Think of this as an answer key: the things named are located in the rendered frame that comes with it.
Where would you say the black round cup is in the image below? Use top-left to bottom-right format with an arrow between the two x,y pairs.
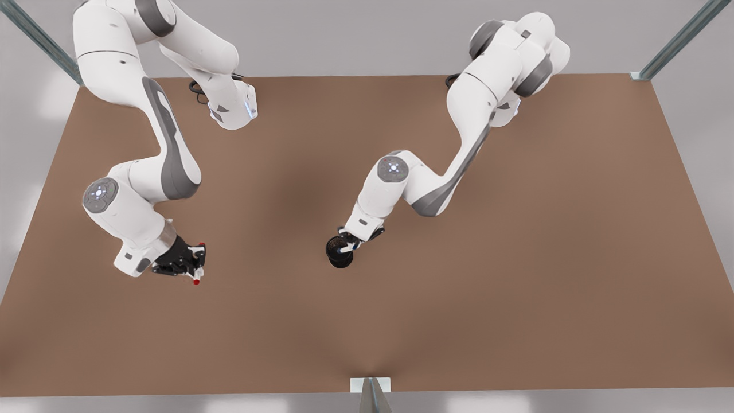
325,235 -> 355,270

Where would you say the silver frame post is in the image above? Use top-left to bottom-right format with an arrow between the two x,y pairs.
0,0 -> 85,86
630,0 -> 732,81
350,377 -> 392,413

